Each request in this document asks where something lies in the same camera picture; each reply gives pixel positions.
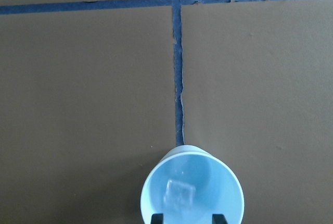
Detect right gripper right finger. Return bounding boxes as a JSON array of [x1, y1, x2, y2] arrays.
[[212, 214, 227, 224]]

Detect blue plastic cup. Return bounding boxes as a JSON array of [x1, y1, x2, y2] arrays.
[[140, 145, 245, 223]]

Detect clear ice cube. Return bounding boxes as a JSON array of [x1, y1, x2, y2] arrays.
[[163, 179, 196, 209]]

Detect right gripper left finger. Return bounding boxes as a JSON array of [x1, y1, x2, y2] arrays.
[[151, 214, 163, 224]]

